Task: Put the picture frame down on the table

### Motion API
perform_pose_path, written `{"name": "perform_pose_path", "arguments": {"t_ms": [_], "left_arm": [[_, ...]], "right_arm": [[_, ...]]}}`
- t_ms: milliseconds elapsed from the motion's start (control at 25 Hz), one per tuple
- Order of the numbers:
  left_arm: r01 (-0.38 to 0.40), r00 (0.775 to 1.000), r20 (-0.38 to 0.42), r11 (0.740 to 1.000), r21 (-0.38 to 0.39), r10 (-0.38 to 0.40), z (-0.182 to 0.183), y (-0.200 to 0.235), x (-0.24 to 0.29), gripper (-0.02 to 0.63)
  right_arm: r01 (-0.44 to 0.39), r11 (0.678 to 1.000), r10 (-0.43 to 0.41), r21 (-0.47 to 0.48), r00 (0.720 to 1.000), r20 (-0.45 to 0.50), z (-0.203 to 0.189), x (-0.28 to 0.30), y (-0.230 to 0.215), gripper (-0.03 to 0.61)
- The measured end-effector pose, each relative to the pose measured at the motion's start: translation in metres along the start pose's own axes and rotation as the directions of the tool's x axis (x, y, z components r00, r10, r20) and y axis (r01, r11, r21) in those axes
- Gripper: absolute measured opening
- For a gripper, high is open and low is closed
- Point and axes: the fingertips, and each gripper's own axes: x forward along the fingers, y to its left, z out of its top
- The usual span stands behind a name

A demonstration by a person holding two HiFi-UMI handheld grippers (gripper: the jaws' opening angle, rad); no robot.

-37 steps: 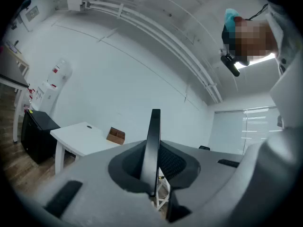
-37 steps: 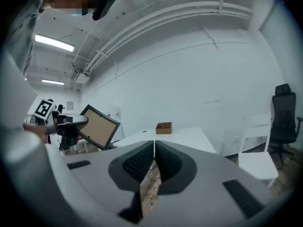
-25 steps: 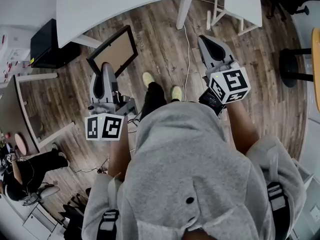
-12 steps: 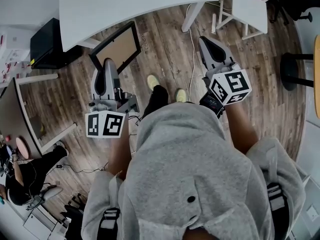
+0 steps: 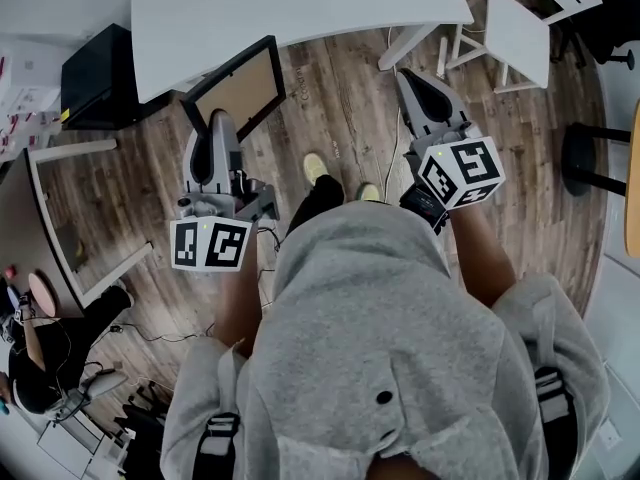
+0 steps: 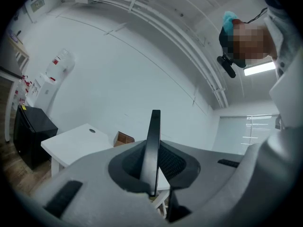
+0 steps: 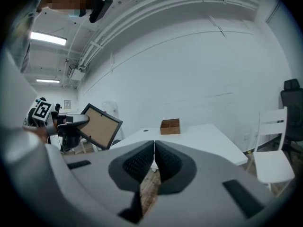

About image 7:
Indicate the black office chair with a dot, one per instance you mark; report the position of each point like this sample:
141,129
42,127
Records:
294,117

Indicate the small ceiling light panel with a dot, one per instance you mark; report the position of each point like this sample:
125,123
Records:
47,81

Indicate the large ceiling light panel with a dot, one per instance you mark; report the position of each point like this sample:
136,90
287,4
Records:
48,38

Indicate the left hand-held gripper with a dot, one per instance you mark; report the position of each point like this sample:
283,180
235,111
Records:
42,110

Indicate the wooden organizer box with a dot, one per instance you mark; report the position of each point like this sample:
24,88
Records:
170,129

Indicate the white wall socket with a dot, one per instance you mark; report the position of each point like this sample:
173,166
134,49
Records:
246,136

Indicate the person's grey hoodie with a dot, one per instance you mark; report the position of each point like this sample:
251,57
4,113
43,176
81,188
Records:
21,39

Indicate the white ceiling pipe bundle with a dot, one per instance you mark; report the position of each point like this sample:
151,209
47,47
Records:
146,11

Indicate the white wooden chair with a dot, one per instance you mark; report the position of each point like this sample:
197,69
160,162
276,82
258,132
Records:
272,164

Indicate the black head-worn camera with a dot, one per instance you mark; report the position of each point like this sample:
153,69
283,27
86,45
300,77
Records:
100,6

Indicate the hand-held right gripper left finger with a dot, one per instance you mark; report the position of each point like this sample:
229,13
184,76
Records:
99,174

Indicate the person's left forearm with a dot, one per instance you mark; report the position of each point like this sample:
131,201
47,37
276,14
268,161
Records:
38,132

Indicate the white ceiling unit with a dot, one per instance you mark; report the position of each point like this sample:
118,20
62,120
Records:
77,74

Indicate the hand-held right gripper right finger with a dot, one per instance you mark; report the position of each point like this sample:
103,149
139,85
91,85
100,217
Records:
201,193

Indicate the plastic-wrapped white water dispenser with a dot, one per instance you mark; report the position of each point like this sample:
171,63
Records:
111,107

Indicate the black picture frame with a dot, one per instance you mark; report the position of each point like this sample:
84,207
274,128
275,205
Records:
101,126

